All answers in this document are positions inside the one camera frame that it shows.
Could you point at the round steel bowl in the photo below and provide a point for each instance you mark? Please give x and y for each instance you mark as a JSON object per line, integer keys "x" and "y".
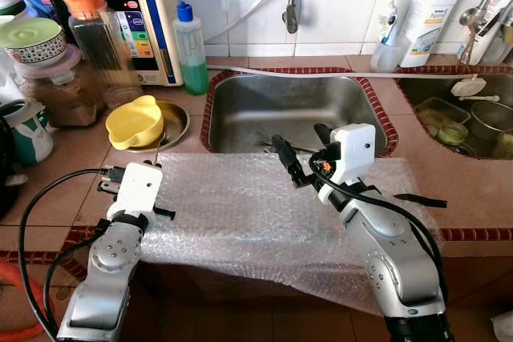
{"x": 175, "y": 122}

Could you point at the yellow plastic bowl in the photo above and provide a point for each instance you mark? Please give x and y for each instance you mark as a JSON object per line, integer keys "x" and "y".
{"x": 132, "y": 126}

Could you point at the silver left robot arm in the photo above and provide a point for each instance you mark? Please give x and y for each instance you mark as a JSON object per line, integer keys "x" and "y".
{"x": 104, "y": 278}

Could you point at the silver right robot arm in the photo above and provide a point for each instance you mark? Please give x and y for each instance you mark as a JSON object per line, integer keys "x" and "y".
{"x": 393, "y": 262}

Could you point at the steel sink basin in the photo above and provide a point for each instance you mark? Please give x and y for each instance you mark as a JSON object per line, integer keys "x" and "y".
{"x": 425, "y": 94}
{"x": 288, "y": 106}

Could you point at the clear bubble wrap sheet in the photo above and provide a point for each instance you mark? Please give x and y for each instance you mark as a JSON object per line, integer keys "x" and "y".
{"x": 232, "y": 214}

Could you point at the clear plastic cup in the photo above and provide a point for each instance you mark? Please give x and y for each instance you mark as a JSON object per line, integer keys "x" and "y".
{"x": 389, "y": 55}

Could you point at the long black tape strip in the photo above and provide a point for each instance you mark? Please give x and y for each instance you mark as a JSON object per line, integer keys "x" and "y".
{"x": 418, "y": 199}

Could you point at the square glass container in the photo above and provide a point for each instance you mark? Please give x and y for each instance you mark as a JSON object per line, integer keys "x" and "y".
{"x": 451, "y": 134}

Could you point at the green dish soap bottle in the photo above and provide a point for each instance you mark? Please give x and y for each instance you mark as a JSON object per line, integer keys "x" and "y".
{"x": 192, "y": 66}

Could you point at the white blue toothbrush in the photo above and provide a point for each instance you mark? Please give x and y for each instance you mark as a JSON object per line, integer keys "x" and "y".
{"x": 389, "y": 18}

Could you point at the short black tape strip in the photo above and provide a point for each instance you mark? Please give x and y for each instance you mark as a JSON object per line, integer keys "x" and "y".
{"x": 164, "y": 214}

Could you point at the white detergent bottle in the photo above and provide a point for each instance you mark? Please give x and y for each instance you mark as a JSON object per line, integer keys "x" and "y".
{"x": 427, "y": 26}

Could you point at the steel pot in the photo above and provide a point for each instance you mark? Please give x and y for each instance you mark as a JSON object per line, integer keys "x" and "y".
{"x": 490, "y": 122}

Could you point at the steel ladle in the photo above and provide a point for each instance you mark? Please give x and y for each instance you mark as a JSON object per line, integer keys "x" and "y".
{"x": 473, "y": 15}

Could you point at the cream water ionizer appliance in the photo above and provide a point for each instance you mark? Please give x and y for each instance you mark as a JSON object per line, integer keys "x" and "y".
{"x": 156, "y": 14}

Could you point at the white plastic bag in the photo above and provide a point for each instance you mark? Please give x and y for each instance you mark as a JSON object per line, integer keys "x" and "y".
{"x": 502, "y": 327}

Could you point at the clear jar orange lid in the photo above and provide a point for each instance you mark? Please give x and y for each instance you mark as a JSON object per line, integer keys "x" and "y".
{"x": 100, "y": 38}

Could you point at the plastic jar pink lid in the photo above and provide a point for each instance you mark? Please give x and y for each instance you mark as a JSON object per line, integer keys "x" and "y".
{"x": 64, "y": 102}

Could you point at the white green mug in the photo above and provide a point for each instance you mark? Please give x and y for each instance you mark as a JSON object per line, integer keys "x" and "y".
{"x": 28, "y": 130}

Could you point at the black appliance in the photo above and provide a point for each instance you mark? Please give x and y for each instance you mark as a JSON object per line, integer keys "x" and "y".
{"x": 6, "y": 190}

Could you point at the patterned bowl green lid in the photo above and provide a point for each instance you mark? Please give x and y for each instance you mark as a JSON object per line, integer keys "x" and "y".
{"x": 32, "y": 35}

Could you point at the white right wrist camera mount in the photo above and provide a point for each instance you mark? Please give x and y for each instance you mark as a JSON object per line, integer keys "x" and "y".
{"x": 353, "y": 154}

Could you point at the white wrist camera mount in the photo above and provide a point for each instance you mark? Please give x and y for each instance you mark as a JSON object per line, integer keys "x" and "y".
{"x": 136, "y": 190}
{"x": 353, "y": 154}

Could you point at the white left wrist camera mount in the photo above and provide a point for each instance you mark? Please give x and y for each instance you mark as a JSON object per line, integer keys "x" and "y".
{"x": 136, "y": 190}

